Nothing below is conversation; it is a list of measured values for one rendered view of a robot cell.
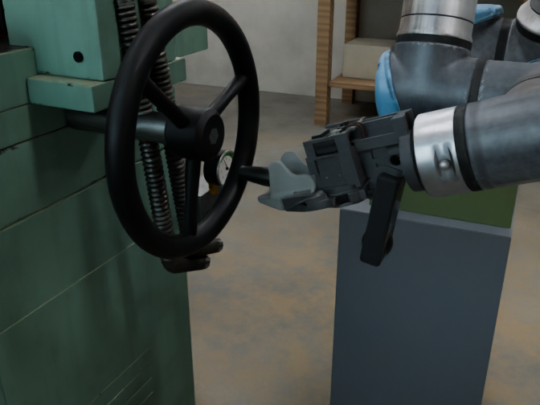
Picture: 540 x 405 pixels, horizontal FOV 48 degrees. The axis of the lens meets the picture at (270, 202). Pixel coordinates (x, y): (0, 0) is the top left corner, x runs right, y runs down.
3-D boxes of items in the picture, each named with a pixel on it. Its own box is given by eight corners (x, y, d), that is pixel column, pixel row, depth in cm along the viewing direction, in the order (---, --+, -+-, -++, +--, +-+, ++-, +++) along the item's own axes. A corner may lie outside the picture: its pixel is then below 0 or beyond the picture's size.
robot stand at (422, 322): (364, 354, 160) (379, 157, 138) (483, 385, 149) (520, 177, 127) (328, 433, 135) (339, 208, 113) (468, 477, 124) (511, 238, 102)
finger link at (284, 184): (247, 163, 75) (313, 149, 70) (262, 207, 77) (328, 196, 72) (235, 171, 73) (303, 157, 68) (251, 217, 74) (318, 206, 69)
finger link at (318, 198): (292, 188, 74) (357, 176, 69) (296, 201, 74) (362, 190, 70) (275, 202, 70) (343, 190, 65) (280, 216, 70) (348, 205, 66)
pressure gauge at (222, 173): (218, 202, 100) (217, 156, 97) (199, 198, 102) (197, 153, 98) (237, 190, 105) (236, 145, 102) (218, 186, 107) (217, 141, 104)
